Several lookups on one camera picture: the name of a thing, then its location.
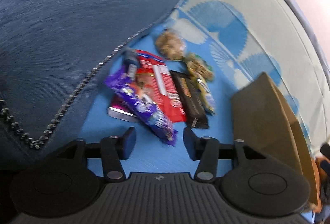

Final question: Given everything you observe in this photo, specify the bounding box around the silver purple tube packet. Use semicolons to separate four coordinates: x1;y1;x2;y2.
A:
107;50;141;121

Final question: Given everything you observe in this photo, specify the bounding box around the green-label round cracker packet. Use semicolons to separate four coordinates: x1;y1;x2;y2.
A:
184;52;214;82

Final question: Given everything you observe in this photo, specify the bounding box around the brown round cracker packet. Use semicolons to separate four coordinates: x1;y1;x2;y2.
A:
155;29;186;59

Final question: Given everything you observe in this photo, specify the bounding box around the purple snack packet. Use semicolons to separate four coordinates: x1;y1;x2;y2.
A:
104;65;179;146

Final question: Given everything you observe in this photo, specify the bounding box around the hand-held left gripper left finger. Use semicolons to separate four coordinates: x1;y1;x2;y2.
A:
55;127;137;180

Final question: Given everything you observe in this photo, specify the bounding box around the brown cardboard box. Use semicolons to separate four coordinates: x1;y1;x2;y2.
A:
230;72;321;210

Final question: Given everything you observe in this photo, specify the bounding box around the yellow candy packet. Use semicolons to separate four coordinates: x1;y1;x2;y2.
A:
196;77;216;115

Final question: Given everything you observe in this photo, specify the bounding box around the black chocolate bar packet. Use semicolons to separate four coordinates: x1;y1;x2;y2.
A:
170;70;209;129

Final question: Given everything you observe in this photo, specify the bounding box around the blue denim sofa cushion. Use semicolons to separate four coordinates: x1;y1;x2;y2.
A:
0;0;187;170

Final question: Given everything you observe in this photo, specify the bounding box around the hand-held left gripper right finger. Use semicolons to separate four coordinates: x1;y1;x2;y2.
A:
183;127;266;183

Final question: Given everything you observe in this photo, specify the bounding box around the red snack packet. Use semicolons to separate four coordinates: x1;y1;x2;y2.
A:
134;50;186;122

